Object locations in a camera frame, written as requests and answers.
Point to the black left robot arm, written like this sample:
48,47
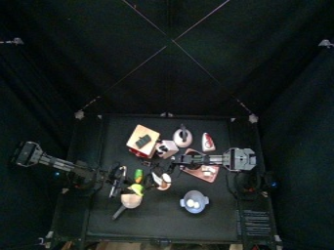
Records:
56,162

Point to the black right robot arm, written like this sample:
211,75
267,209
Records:
236,159

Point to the white cube with black marks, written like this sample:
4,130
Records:
169,152

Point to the white shaker block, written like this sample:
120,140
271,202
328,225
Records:
207,169
207,174

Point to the pink tray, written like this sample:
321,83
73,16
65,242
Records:
197,176

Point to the white red toy iron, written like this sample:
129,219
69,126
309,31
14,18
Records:
207,143

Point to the black toy on box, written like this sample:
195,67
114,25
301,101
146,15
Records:
141,141

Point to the light blue bowl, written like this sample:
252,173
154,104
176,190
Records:
187,196

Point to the white egg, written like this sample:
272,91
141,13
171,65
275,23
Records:
189,202
196,204

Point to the metal frame bracket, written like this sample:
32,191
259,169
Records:
16,41
165,114
324,43
252,118
78,114

